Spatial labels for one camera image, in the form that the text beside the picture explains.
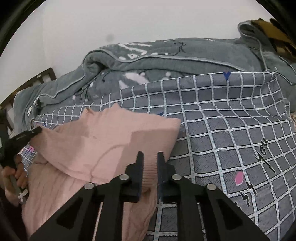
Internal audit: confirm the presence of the person's left hand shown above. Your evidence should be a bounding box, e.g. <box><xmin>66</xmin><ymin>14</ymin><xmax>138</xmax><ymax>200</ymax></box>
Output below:
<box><xmin>2</xmin><ymin>155</ymin><xmax>29</xmax><ymax>207</ymax></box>

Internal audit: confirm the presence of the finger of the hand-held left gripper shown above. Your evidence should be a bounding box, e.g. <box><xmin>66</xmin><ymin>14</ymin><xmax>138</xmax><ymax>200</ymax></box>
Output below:
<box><xmin>9</xmin><ymin>127</ymin><xmax>43</xmax><ymax>149</ymax></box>

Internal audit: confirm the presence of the yellow and black patterned cloth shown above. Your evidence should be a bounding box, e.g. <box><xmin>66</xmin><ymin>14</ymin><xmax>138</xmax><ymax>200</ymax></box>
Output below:
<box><xmin>251</xmin><ymin>18</ymin><xmax>296</xmax><ymax>63</ymax></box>

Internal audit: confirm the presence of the grey-green printed quilt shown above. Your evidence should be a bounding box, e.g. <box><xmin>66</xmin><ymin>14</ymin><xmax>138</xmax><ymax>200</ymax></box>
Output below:
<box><xmin>13</xmin><ymin>20</ymin><xmax>296</xmax><ymax>130</ymax></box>

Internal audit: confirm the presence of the pink knit sweater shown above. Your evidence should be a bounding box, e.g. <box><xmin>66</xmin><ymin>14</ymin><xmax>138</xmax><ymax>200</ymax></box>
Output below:
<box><xmin>22</xmin><ymin>103</ymin><xmax>182</xmax><ymax>241</ymax></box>

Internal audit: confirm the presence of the dark wooden headboard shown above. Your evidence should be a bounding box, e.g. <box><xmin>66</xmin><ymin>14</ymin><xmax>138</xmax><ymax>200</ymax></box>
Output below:
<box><xmin>0</xmin><ymin>68</ymin><xmax>57</xmax><ymax>138</ymax></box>

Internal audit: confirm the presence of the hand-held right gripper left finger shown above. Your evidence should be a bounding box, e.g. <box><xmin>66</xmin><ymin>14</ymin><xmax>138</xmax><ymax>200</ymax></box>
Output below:
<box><xmin>29</xmin><ymin>151</ymin><xmax>145</xmax><ymax>241</ymax></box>

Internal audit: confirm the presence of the grey checked blanket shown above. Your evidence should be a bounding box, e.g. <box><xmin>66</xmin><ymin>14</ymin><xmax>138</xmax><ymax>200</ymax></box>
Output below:
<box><xmin>20</xmin><ymin>71</ymin><xmax>296</xmax><ymax>241</ymax></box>

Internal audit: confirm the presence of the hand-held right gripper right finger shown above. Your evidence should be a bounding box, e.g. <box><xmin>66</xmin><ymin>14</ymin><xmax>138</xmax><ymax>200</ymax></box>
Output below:
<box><xmin>157</xmin><ymin>152</ymin><xmax>270</xmax><ymax>241</ymax></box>

